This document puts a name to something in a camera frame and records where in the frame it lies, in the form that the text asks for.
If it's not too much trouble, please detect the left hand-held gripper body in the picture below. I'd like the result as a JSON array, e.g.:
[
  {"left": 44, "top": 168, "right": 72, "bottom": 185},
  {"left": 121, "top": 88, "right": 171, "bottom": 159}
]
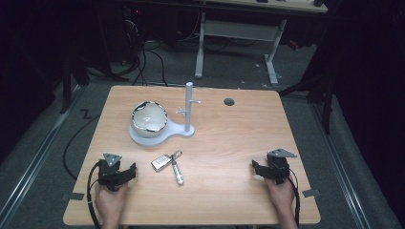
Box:
[{"left": 96, "top": 153, "right": 129, "bottom": 193}]

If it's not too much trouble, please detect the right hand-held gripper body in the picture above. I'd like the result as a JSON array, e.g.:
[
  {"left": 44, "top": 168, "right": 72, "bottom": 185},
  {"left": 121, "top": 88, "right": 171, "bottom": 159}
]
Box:
[{"left": 266, "top": 148, "right": 298, "bottom": 186}]

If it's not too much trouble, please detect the person's right hand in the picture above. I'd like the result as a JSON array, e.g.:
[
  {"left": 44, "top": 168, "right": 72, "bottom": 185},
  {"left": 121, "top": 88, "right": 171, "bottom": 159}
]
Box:
[{"left": 265, "top": 176, "right": 296, "bottom": 218}]

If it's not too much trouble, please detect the person's left hand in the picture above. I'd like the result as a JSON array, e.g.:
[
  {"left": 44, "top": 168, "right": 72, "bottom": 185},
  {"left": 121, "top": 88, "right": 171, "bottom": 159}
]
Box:
[{"left": 95, "top": 182, "right": 129, "bottom": 227}]

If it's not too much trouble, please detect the silver car key fob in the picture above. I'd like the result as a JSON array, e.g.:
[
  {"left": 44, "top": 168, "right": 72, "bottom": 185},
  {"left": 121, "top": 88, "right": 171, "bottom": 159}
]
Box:
[{"left": 150, "top": 154, "right": 173, "bottom": 173}]

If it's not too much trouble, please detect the grey tape piece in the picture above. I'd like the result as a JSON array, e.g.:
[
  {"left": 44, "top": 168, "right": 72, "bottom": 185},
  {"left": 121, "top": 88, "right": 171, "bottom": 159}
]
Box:
[
  {"left": 302, "top": 188, "right": 321, "bottom": 198},
  {"left": 60, "top": 192, "right": 86, "bottom": 201}
]

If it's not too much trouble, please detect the silver cylinder key pendant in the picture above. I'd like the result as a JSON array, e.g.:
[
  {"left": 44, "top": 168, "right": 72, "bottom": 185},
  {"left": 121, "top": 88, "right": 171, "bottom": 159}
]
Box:
[{"left": 171, "top": 159, "right": 185, "bottom": 186}]

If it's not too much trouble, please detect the white bowl with silver rim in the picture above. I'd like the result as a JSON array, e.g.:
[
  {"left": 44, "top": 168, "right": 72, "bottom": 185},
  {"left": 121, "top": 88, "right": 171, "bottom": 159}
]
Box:
[{"left": 129, "top": 100, "right": 169, "bottom": 139}]

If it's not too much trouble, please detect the white stand with pole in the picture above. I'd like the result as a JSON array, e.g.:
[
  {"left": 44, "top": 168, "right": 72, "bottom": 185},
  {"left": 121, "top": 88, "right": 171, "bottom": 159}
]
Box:
[{"left": 128, "top": 81, "right": 203, "bottom": 148}]

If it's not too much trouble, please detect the black tripod stand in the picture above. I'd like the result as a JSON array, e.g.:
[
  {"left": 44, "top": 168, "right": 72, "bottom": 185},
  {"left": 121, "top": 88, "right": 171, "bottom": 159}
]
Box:
[{"left": 278, "top": 71, "right": 336, "bottom": 135}]

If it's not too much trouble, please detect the desk with white legs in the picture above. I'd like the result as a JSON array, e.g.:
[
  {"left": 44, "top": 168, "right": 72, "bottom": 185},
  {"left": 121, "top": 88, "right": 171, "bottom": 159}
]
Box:
[{"left": 193, "top": 0, "right": 329, "bottom": 86}]

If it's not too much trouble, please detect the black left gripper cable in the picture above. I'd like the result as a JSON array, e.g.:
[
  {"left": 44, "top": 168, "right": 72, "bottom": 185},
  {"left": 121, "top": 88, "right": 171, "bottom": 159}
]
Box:
[{"left": 86, "top": 160, "right": 103, "bottom": 229}]

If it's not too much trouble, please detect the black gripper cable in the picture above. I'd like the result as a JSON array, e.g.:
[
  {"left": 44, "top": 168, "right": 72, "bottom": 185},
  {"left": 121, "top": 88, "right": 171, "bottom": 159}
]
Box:
[
  {"left": 286, "top": 173, "right": 302, "bottom": 228},
  {"left": 86, "top": 160, "right": 103, "bottom": 229}
]

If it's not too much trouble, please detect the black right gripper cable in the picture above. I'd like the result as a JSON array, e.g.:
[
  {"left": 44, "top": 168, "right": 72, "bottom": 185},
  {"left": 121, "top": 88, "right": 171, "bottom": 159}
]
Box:
[{"left": 286, "top": 173, "right": 302, "bottom": 228}]

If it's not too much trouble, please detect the black floor cable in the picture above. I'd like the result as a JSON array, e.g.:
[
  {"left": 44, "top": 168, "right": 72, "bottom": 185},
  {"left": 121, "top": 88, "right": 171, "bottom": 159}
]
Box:
[{"left": 62, "top": 109, "right": 102, "bottom": 181}]

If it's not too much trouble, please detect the metal floor rail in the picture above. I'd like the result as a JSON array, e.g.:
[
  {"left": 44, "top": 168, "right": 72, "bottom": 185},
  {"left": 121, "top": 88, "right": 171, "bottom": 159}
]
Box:
[
  {"left": 0, "top": 85, "right": 84, "bottom": 223},
  {"left": 309, "top": 103, "right": 373, "bottom": 229}
]

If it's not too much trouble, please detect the bundle of black cables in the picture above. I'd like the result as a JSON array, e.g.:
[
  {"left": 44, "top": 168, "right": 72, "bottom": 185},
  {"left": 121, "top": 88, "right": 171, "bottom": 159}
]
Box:
[{"left": 85, "top": 6, "right": 170, "bottom": 88}]

